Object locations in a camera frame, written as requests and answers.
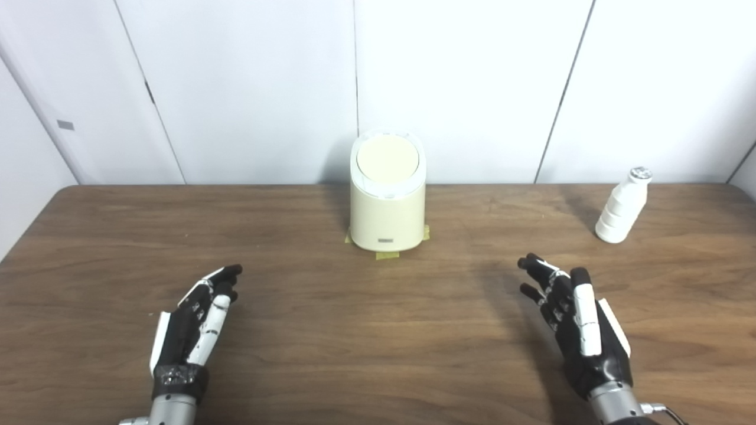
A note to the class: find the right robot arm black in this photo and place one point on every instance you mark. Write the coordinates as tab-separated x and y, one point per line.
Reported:
614	407

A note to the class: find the cream round bin lid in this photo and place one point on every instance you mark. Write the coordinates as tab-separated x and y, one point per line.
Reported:
387	158

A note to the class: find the black wall panel hinge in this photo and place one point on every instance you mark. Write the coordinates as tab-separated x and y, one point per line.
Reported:
149	93

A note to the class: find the small white plastic bottle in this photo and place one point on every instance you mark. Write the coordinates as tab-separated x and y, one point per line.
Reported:
617	212

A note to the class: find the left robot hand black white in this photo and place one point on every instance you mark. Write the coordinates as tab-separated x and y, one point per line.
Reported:
177	336

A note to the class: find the gray wall label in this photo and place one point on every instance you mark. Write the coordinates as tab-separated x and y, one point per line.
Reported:
65	125

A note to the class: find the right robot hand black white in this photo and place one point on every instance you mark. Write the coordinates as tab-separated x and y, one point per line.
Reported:
582	354

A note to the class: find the cream-colored round bin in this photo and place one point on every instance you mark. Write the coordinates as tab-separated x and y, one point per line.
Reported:
387	218

